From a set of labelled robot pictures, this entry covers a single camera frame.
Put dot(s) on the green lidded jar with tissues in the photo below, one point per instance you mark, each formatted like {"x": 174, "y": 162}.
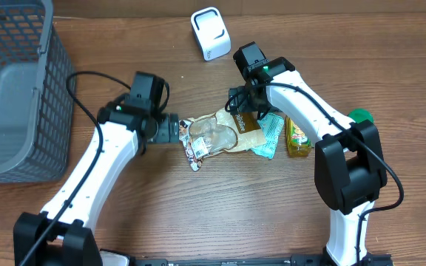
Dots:
{"x": 360, "y": 115}

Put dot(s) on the white barcode scanner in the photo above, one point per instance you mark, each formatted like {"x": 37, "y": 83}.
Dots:
{"x": 210, "y": 33}

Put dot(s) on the yellow liquid bottle silver cap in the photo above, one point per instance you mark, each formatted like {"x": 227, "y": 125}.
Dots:
{"x": 298, "y": 144}

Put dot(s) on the teal tissue pack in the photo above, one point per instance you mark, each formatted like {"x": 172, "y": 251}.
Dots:
{"x": 272, "y": 126}

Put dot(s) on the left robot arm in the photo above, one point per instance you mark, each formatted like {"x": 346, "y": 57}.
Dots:
{"x": 63, "y": 232}

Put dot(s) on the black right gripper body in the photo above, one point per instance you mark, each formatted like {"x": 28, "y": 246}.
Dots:
{"x": 237, "y": 100}

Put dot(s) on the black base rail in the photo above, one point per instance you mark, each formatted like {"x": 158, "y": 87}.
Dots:
{"x": 231, "y": 262}

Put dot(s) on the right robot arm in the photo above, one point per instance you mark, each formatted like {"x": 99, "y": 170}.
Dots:
{"x": 348, "y": 169}

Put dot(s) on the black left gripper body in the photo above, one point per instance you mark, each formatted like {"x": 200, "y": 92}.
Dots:
{"x": 168, "y": 131}

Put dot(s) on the brown snack wrapper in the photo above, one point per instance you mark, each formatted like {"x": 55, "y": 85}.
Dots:
{"x": 219, "y": 132}

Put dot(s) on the dark grey plastic basket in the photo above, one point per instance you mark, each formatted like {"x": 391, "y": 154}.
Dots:
{"x": 35, "y": 103}

